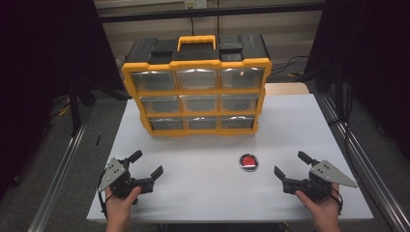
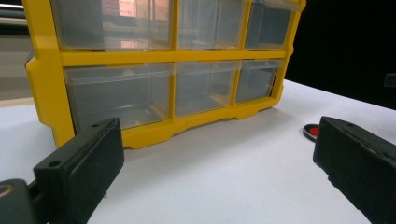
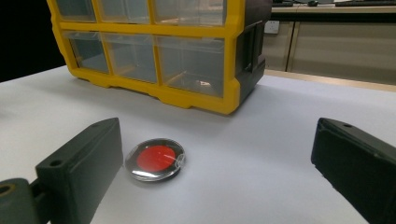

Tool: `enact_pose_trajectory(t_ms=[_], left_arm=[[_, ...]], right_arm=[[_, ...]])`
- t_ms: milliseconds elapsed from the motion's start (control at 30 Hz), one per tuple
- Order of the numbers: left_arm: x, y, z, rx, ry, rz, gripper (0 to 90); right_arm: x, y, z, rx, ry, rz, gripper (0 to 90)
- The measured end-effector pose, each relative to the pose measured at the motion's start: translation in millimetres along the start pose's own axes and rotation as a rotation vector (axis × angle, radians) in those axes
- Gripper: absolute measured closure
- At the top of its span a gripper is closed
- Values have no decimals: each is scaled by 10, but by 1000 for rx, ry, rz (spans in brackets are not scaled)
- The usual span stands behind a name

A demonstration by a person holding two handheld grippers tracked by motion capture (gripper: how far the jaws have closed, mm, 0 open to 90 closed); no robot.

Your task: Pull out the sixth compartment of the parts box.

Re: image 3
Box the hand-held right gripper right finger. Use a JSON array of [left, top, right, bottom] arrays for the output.
[[310, 117, 396, 224]]

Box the clear plastic drawer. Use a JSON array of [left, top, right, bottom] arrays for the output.
[[154, 35, 226, 98], [152, 0, 227, 27]]

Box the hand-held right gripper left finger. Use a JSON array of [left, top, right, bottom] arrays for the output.
[[35, 117, 124, 224]]

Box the white wall socket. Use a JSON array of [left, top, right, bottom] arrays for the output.
[[263, 20, 280, 35]]

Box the black keyboard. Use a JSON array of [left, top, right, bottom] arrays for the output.
[[334, 0, 396, 7]]

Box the set of clear organizer drawers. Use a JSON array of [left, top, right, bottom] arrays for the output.
[[54, 0, 161, 84]]

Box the red round badge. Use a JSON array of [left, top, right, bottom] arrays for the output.
[[124, 137, 187, 183]]

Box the beige office desk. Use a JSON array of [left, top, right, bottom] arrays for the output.
[[263, 5, 396, 86]]

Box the yellow and black organizer cabinet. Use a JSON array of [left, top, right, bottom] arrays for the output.
[[46, 0, 274, 116]]

